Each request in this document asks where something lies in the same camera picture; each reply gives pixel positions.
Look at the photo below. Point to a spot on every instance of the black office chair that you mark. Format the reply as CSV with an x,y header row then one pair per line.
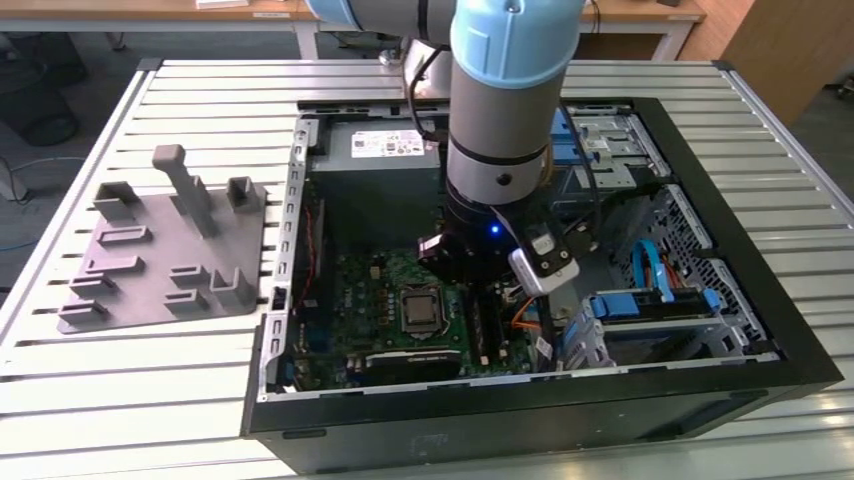
x,y
37,90

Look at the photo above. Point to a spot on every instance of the blue empty disk carrier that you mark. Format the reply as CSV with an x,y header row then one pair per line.
x,y
568,150

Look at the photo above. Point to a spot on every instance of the black open PC case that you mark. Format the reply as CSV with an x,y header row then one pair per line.
x,y
534,415

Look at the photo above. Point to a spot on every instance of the black graphics card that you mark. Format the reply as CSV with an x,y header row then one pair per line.
x,y
414,364

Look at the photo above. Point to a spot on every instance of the wooden cabinet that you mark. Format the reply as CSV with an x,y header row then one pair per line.
x,y
788,50

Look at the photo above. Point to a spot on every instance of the CPU socket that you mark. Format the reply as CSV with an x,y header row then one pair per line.
x,y
428,331

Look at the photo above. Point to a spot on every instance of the grey power supply unit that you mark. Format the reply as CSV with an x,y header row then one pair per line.
x,y
374,195

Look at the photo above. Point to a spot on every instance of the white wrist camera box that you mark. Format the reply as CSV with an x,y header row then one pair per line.
x,y
544,265

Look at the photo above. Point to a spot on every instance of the black RAM slot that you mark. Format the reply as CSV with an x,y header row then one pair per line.
x,y
472,325

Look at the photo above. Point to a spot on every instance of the grey parts rack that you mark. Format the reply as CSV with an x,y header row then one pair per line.
x,y
167,260

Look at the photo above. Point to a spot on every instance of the metal disk bay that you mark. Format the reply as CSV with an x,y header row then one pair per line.
x,y
668,337

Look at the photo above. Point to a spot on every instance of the silver CPU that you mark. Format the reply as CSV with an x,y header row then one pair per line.
x,y
421,310

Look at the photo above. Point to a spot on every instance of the green motherboard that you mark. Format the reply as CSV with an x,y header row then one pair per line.
x,y
361,290

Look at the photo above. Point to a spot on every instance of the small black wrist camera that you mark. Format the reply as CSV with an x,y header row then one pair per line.
x,y
429,248

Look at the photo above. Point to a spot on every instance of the wooden desk white frame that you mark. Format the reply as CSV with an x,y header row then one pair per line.
x,y
134,12

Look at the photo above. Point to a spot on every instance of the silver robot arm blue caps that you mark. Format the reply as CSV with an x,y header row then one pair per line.
x,y
501,100

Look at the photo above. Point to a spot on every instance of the metal drive cage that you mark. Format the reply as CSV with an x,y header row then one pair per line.
x,y
621,150

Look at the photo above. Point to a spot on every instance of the hard disk in blue carrier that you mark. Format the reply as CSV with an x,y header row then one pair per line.
x,y
621,306

